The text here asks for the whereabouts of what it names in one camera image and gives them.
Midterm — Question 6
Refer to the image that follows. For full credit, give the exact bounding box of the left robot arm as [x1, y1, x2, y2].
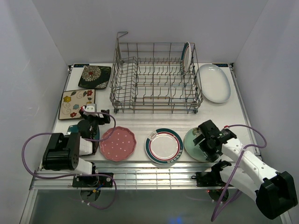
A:
[42, 105, 111, 187]

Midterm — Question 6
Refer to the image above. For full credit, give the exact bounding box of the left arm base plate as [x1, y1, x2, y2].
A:
[72, 173, 114, 188]

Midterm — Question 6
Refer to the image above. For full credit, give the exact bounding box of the green floral plate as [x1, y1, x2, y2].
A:
[184, 127, 207, 162]

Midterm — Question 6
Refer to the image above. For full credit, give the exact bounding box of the dark teal plate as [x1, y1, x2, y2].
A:
[66, 125, 79, 135]

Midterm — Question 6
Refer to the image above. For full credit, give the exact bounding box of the grey wire dish rack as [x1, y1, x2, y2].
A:
[109, 32, 203, 114]

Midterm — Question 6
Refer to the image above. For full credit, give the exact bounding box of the pink dotted scalloped plate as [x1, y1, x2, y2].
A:
[99, 126, 137, 162]

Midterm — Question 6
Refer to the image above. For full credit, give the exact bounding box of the cream floral square plate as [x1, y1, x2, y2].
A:
[58, 89, 95, 120]

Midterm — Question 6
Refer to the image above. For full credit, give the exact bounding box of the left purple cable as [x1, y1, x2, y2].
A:
[21, 109, 117, 210]

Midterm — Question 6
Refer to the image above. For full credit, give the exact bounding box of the green red rimmed white plate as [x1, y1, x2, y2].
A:
[181, 42, 192, 75]

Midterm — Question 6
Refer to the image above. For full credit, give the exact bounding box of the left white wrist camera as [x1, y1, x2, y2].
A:
[79, 104, 97, 117]

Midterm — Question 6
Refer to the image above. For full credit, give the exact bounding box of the white oval plate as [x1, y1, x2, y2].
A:
[199, 64, 231, 103]

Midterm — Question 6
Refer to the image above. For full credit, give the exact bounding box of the black floral square plate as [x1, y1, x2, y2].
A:
[78, 65, 112, 90]

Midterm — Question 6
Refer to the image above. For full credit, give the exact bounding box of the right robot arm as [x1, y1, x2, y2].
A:
[192, 120, 298, 220]

